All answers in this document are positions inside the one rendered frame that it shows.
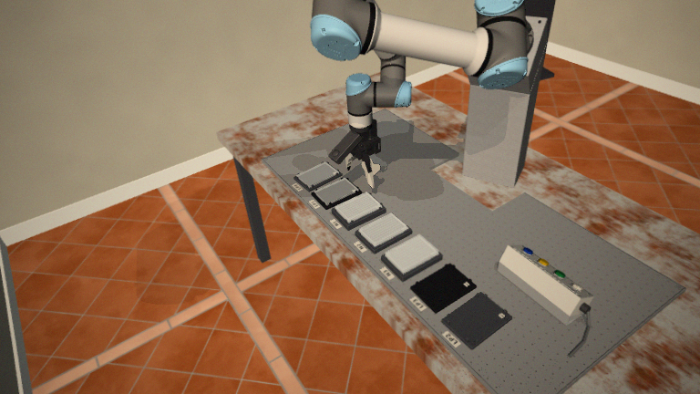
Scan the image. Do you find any beige operator panel with colored buttons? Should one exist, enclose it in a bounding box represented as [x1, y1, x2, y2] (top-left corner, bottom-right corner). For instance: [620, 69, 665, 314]
[498, 245, 594, 342]

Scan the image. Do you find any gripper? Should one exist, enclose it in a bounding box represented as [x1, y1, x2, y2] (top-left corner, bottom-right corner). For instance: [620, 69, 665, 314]
[345, 119, 381, 189]

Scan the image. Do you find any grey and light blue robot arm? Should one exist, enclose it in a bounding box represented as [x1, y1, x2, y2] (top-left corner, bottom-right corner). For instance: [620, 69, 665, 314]
[310, 0, 533, 129]

